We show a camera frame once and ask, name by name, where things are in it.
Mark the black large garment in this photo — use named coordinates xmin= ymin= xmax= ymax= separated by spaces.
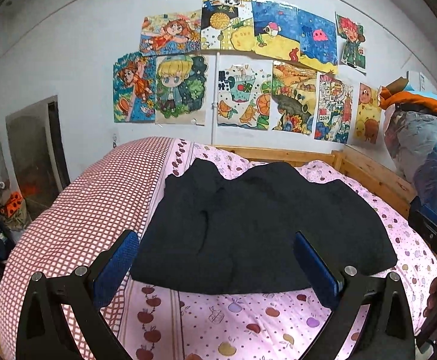
xmin=131 ymin=159 xmax=398 ymax=295

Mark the person's right hand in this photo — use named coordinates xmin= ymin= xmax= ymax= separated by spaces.
xmin=423 ymin=277 xmax=437 ymax=317

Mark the orange spotted toy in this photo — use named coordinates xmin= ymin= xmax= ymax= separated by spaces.
xmin=0 ymin=192 xmax=24 ymax=219

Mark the yellow chick bear drawing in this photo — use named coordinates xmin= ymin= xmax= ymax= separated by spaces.
xmin=354 ymin=83 xmax=382 ymax=145

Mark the orange cloth pile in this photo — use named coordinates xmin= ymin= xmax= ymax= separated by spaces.
xmin=378 ymin=77 xmax=437 ymax=116

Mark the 2024 dragon drawing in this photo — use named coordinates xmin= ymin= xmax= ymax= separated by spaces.
xmin=315 ymin=75 xmax=354 ymax=144

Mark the pink patterned bed quilt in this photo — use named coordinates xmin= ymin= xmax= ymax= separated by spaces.
xmin=0 ymin=136 xmax=437 ymax=360

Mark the leaning grey board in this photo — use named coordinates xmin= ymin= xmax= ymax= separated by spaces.
xmin=5 ymin=96 xmax=70 ymax=219

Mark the red haired figure drawing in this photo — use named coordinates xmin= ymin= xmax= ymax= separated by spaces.
xmin=336 ymin=14 xmax=367 ymax=74

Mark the orange landscape drawing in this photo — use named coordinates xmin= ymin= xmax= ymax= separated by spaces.
xmin=271 ymin=61 xmax=317 ymax=136

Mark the pink jellyfish drawing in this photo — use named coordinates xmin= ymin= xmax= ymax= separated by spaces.
xmin=297 ymin=9 xmax=338 ymax=75

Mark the fruit juice drawing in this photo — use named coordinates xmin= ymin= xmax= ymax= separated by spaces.
xmin=217 ymin=56 xmax=272 ymax=131

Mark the fish beach drawing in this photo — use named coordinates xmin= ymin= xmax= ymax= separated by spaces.
xmin=252 ymin=0 xmax=301 ymax=62

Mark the orange girl drawing lower left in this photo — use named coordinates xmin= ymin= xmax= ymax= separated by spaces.
xmin=113 ymin=52 xmax=157 ymax=123

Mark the blond boy drawing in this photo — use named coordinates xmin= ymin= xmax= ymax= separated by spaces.
xmin=155 ymin=55 xmax=209 ymax=126

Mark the pineapple drawing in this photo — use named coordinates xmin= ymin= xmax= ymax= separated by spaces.
xmin=200 ymin=0 xmax=255 ymax=51

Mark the swimming girl drawing upper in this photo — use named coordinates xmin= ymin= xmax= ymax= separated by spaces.
xmin=139 ymin=10 xmax=201 ymax=56

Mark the wooden bed frame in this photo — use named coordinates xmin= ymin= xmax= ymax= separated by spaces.
xmin=0 ymin=144 xmax=418 ymax=357

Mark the white wall conduit pipe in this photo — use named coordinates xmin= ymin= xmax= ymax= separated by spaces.
xmin=210 ymin=49 xmax=221 ymax=146

